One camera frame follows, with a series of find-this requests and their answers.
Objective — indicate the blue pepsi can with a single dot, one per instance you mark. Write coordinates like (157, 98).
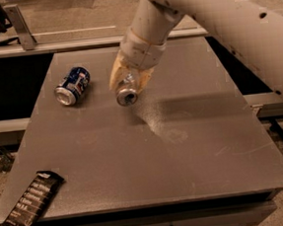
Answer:
(70, 90)

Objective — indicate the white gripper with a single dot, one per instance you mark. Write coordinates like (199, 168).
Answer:
(141, 53)

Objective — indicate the silver redbull can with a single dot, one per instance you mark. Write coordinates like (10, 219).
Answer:
(127, 90)

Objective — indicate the metal rail barrier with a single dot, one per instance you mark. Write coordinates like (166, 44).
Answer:
(57, 47)

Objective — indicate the grey table cabinet base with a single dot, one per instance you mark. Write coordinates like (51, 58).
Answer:
(242, 210)

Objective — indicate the black rxbar chocolate bar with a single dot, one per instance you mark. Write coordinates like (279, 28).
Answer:
(34, 200)

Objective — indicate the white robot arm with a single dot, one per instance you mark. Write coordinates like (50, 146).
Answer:
(252, 33)

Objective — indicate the left metal bracket post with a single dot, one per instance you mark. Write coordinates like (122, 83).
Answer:
(18, 22)

